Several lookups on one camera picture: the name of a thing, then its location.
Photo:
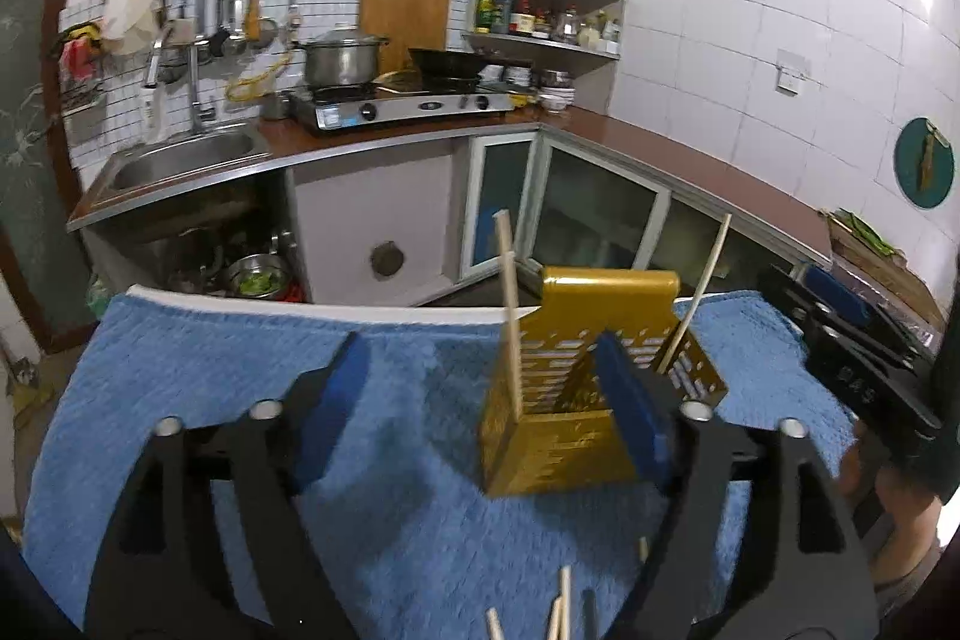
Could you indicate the kitchen faucet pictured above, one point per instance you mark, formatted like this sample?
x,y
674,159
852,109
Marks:
x,y
173,56

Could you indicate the corner wall shelf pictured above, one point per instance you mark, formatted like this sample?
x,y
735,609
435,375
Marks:
x,y
574,39

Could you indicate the steel cooking pot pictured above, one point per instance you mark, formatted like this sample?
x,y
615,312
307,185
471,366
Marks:
x,y
342,58

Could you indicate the gas stove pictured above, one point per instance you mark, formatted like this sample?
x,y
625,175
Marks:
x,y
323,113

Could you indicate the right hand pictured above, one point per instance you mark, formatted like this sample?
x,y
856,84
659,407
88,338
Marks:
x,y
913,508

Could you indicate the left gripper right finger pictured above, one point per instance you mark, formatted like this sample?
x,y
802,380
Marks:
x,y
682,449

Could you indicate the cream chopstick long crossed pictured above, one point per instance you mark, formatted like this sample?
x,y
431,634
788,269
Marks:
x,y
565,602

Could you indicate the black wok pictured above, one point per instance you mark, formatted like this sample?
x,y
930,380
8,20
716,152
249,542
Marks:
x,y
449,71

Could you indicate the green round wall board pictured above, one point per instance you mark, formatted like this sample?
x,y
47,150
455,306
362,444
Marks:
x,y
924,163

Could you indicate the blue textured towel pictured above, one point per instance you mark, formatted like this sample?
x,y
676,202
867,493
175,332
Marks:
x,y
411,543

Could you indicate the cream chopstick crossed inner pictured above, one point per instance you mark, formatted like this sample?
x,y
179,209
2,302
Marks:
x,y
554,619

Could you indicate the steel kitchen sink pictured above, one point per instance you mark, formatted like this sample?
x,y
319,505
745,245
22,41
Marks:
x,y
184,156

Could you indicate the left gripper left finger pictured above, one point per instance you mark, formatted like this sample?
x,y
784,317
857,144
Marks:
x,y
278,448

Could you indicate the yellow perforated utensil holder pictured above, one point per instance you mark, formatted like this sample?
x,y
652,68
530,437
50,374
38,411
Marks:
x,y
567,438

